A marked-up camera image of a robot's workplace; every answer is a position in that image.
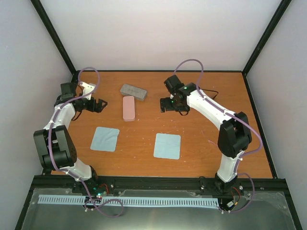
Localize pink glasses case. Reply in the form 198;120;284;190
123;96;135;122

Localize blue cleaning cloth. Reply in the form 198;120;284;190
90;127;119;152
153;133;181;160

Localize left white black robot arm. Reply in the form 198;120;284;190
33;81;107;193

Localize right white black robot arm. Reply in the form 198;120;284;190
160;75;252;193

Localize grey glasses case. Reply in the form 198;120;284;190
120;84;148;101

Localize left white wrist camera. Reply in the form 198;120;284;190
80;81;96;100

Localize black frame glasses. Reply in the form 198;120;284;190
202;89;219;100

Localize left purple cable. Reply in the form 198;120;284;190
47;67;125;218

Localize purple cable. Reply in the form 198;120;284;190
173;58;264;214
47;67;125;218

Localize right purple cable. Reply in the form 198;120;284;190
173;58;264;214

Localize blue slotted cable duct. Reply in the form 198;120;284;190
37;195;219;209

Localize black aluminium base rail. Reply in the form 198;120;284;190
31;175;287;195

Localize black cage frame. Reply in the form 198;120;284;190
15;0;302;230

